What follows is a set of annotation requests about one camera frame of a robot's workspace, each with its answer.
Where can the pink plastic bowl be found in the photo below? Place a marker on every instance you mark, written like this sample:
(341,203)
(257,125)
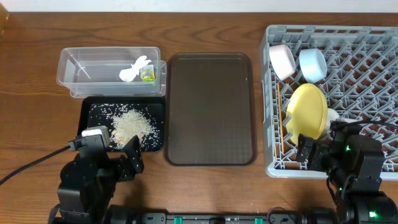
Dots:
(282,61)

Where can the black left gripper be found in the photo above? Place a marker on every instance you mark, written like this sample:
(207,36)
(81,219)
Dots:
(125,165)

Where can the yellow plastic plate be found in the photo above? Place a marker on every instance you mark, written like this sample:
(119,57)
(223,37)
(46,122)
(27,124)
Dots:
(307,109)

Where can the black food waste tray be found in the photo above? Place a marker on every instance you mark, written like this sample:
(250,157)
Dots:
(87,102)

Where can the black rail with green clips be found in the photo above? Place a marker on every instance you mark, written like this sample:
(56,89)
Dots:
(277,215)

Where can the silver green snack wrapper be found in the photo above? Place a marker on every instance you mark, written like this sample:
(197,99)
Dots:
(147,73)

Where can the white green plastic cup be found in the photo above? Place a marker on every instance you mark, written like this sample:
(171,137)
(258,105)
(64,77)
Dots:
(332,115)

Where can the white paper napkin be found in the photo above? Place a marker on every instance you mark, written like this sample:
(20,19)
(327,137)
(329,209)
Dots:
(129,74)

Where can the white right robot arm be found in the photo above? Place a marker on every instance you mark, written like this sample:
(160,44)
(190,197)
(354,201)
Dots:
(352,207)

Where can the grey plastic dishwasher rack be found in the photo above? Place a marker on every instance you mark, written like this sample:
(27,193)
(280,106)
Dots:
(361,84)

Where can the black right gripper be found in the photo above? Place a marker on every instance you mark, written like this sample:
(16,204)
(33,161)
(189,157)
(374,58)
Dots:
(315,152)

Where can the leftover white rice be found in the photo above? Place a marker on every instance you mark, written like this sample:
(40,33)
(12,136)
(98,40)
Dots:
(126,120)

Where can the light blue plastic bowl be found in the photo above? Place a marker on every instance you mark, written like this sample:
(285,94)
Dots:
(313,65)

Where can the clear plastic waste bin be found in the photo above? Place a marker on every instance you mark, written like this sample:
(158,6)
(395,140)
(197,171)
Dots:
(94,71)

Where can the dark brown serving tray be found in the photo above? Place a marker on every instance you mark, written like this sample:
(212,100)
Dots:
(210,103)

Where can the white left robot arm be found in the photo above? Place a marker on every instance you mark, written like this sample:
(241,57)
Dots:
(88,183)

